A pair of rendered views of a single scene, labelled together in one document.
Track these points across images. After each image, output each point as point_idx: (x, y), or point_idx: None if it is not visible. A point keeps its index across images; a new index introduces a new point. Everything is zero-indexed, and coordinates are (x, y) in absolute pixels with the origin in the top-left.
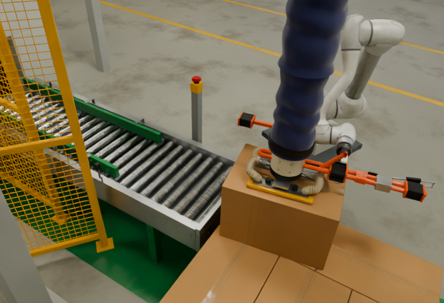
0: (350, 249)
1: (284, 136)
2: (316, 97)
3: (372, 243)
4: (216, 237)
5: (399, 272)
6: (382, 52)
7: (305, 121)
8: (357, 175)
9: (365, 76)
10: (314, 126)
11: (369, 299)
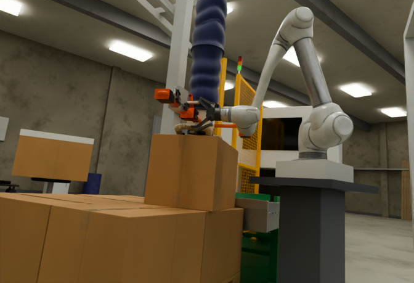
0: (166, 208)
1: None
2: (194, 61)
3: (174, 211)
4: None
5: (130, 209)
6: (290, 37)
7: (190, 79)
8: None
9: (302, 72)
10: (192, 81)
11: (106, 203)
